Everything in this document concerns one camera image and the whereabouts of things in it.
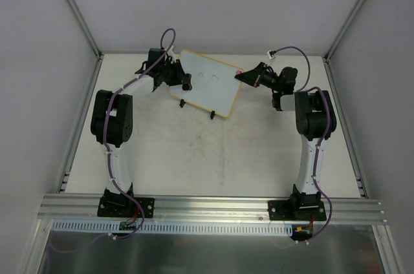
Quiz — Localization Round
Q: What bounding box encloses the yellow framed small whiteboard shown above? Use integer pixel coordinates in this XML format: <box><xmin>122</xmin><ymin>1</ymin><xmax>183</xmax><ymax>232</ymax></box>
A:
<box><xmin>169</xmin><ymin>50</ymin><xmax>244</xmax><ymax>118</ymax></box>

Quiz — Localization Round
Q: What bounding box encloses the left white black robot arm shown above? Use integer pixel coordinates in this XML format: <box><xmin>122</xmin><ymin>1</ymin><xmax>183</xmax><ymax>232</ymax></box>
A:
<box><xmin>91</xmin><ymin>47</ymin><xmax>192</xmax><ymax>220</ymax></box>

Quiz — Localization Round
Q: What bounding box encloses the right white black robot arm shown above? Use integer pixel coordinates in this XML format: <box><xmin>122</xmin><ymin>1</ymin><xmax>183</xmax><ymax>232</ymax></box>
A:
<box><xmin>235</xmin><ymin>62</ymin><xmax>337</xmax><ymax>221</ymax></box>

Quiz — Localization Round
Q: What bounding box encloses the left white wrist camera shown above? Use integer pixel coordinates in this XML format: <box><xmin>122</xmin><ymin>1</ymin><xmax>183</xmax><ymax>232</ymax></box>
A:
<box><xmin>167</xmin><ymin>46</ymin><xmax>177</xmax><ymax>61</ymax></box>

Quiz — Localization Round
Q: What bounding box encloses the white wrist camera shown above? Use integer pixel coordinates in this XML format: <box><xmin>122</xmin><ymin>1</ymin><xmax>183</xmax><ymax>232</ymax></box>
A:
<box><xmin>266</xmin><ymin>50</ymin><xmax>276</xmax><ymax>61</ymax></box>
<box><xmin>167</xmin><ymin>46</ymin><xmax>177</xmax><ymax>61</ymax></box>

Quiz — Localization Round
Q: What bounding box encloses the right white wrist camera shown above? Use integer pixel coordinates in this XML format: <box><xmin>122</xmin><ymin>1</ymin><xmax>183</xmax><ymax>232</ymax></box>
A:
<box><xmin>266</xmin><ymin>50</ymin><xmax>276</xmax><ymax>61</ymax></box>

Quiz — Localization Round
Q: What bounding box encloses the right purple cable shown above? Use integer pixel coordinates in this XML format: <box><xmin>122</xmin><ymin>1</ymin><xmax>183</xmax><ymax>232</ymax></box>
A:
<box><xmin>273</xmin><ymin>46</ymin><xmax>332</xmax><ymax>245</ymax></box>

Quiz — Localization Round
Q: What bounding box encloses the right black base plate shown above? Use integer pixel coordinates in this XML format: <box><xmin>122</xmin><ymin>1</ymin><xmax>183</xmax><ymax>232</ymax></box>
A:
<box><xmin>267</xmin><ymin>200</ymin><xmax>327</xmax><ymax>222</ymax></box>

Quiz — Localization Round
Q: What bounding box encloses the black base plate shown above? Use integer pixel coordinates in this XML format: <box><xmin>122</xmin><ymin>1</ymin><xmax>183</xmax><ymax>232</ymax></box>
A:
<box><xmin>267</xmin><ymin>200</ymin><xmax>327</xmax><ymax>222</ymax></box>
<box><xmin>97</xmin><ymin>195</ymin><xmax>155</xmax><ymax>218</ymax></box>

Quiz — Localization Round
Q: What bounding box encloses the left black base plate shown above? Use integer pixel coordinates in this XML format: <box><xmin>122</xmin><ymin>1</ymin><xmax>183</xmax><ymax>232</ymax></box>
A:
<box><xmin>97</xmin><ymin>195</ymin><xmax>155</xmax><ymax>218</ymax></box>

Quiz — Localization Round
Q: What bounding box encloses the aluminium mounting rail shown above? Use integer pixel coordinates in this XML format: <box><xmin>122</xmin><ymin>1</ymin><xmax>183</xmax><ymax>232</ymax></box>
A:
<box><xmin>37</xmin><ymin>193</ymin><xmax>389</xmax><ymax>225</ymax></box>

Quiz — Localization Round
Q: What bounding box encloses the white slotted cable duct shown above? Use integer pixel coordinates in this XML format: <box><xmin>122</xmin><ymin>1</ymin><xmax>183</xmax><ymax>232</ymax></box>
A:
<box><xmin>51</xmin><ymin>219</ymin><xmax>293</xmax><ymax>237</ymax></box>

